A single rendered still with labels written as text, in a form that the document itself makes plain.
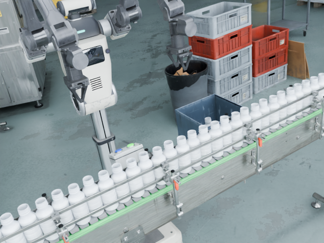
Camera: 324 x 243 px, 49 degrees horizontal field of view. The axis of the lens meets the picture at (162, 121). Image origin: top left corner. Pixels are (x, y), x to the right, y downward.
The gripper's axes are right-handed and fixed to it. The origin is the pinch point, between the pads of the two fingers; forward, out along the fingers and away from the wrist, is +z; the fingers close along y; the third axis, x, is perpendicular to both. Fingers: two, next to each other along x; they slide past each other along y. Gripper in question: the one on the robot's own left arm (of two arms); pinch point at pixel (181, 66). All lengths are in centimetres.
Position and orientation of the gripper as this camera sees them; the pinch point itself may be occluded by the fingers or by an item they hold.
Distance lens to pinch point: 155.8
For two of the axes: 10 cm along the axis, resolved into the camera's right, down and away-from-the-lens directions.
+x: -8.4, 3.5, -4.1
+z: 1.4, 8.8, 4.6
